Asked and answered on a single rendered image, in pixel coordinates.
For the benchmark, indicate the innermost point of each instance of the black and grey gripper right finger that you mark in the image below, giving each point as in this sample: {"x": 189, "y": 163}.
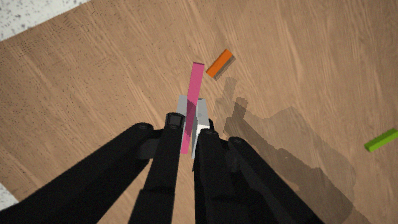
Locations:
{"x": 218, "y": 184}

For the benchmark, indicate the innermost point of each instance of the orange rod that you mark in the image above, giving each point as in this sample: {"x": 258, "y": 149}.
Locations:
{"x": 219, "y": 62}

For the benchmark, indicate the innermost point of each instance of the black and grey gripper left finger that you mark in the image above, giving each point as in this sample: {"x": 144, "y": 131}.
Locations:
{"x": 86, "y": 191}

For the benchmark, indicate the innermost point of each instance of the lime green rod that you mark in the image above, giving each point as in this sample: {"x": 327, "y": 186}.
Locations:
{"x": 381, "y": 140}

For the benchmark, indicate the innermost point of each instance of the pink rod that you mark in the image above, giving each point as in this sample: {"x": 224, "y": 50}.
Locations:
{"x": 192, "y": 97}

